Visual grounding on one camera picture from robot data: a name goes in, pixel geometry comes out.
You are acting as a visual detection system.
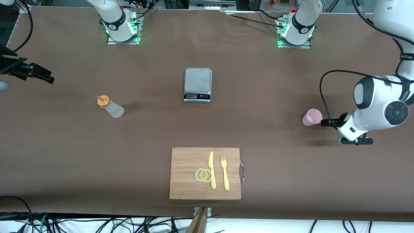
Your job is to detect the clear sauce bottle orange cap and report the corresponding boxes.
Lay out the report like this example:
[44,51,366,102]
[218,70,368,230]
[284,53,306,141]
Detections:
[97,95,124,119]

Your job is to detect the black cable on table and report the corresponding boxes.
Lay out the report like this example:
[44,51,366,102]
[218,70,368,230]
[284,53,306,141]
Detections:
[223,9,286,30]

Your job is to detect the pink plastic cup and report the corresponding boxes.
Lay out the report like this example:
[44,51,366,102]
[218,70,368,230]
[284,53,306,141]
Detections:
[302,109,323,127]

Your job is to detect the wooden post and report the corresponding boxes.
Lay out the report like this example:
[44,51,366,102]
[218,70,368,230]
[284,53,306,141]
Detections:
[186,207,209,233]

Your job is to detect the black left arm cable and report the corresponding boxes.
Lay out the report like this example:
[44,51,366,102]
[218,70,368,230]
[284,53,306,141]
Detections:
[319,0,414,127]

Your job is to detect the black looped floor cable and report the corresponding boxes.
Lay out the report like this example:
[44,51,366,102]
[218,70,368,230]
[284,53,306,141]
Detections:
[0,195,35,233]

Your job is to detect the yellow plastic knife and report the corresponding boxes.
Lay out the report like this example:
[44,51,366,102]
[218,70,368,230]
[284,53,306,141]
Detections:
[208,151,216,190]

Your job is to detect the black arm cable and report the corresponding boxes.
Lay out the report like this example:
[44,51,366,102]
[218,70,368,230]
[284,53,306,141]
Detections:
[319,0,414,127]
[12,0,33,53]

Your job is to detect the yellow plastic fork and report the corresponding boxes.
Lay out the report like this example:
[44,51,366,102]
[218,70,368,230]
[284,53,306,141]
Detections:
[221,155,230,191]

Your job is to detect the silver digital kitchen scale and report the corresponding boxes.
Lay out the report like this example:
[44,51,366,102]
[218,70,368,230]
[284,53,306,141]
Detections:
[183,67,212,103]

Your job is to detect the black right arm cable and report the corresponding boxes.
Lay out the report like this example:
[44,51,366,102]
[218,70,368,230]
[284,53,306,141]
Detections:
[12,0,33,53]

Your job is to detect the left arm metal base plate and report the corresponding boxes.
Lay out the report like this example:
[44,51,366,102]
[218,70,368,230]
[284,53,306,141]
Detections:
[277,18,312,49]

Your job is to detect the teal floor cable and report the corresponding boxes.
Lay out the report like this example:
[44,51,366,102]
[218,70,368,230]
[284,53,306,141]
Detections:
[36,214,49,233]

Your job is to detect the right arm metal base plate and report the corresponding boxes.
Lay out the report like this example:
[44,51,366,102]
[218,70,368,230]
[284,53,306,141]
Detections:
[107,15,142,45]

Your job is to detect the wooden cutting board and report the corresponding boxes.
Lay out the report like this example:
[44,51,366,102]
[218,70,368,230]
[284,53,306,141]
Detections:
[169,147,242,200]

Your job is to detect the grey metal rack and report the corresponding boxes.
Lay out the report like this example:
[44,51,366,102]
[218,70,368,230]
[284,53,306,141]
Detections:
[189,0,237,12]

